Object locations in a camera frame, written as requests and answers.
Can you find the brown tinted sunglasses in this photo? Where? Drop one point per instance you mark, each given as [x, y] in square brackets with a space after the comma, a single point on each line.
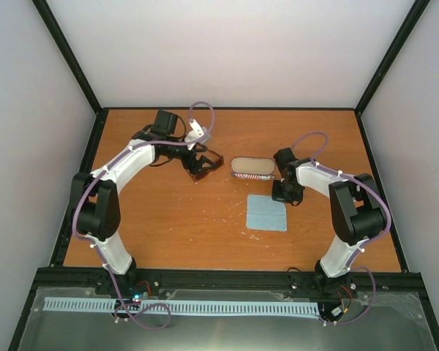
[213, 156]

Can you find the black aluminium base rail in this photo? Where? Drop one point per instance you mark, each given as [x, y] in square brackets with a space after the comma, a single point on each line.
[293, 283]

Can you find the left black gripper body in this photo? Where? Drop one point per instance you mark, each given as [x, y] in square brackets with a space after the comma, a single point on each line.
[186, 161]

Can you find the blue cleaning cloth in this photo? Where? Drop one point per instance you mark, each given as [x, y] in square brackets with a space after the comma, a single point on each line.
[263, 213]

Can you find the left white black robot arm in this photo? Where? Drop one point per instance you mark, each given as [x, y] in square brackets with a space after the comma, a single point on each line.
[94, 209]

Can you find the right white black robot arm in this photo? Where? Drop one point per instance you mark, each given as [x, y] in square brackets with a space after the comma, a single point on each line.
[358, 214]

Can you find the flag pattern glasses case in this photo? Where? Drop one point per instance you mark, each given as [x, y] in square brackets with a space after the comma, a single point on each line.
[251, 168]

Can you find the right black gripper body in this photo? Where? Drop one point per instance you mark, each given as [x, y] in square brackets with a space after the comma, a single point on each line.
[287, 192]

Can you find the light blue slotted cable duct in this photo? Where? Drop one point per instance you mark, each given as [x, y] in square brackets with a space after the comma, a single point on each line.
[191, 308]

